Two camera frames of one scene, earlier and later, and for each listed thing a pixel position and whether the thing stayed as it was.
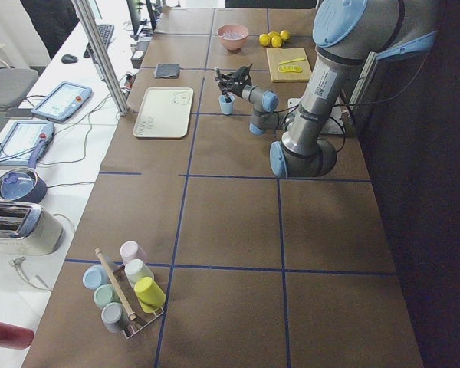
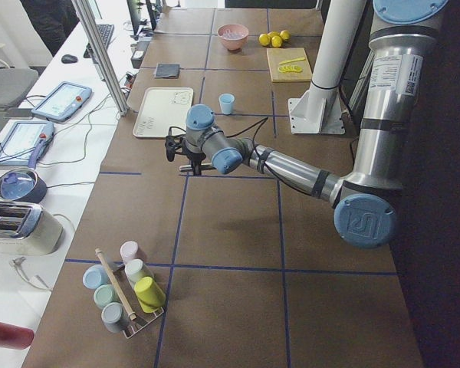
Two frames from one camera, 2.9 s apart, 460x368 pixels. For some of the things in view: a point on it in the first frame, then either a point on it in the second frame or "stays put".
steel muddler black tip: [228, 100] → [188, 167]
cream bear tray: [164, 113] stays put
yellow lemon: [276, 41] stays put
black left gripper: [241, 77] → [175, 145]
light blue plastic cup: [226, 107] stays put
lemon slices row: [290, 69] stays put
